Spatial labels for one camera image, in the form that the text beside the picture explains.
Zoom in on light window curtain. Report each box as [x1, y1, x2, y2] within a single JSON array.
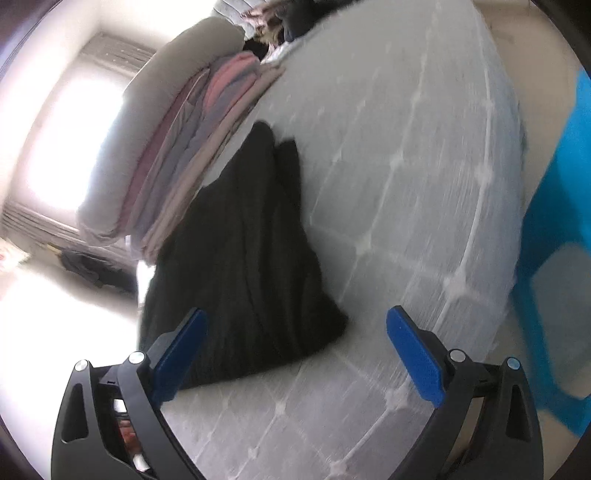
[[0, 34, 155, 241]]

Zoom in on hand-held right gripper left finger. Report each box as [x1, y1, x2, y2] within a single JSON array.
[[51, 308, 208, 480]]

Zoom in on black puffer jacket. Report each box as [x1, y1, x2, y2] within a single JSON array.
[[277, 0, 352, 42]]

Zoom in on hanging dark clothes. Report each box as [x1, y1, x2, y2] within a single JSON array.
[[60, 249, 139, 296]]

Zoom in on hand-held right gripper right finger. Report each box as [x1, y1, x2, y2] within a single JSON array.
[[387, 305, 546, 480]]

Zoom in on black long coat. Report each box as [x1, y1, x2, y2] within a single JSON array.
[[139, 121, 349, 391]]

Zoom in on blue-grey folded blanket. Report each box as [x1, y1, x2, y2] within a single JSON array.
[[139, 69, 259, 232]]

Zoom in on bed with grey quilted cover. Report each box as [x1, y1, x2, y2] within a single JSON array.
[[152, 0, 527, 480]]

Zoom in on blue plastic stool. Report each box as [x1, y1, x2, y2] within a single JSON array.
[[510, 69, 591, 435]]

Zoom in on maroon folded blanket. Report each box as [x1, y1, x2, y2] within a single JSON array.
[[124, 69, 218, 222]]

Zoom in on stack of folded blankets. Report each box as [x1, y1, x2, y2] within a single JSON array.
[[134, 65, 289, 266]]

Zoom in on grey padded headboard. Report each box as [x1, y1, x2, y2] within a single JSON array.
[[212, 0, 259, 33]]

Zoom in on pink folded blanket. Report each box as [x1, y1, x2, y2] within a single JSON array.
[[203, 53, 262, 112]]

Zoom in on stack of folded duvets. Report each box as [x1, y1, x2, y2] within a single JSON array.
[[76, 21, 245, 250]]

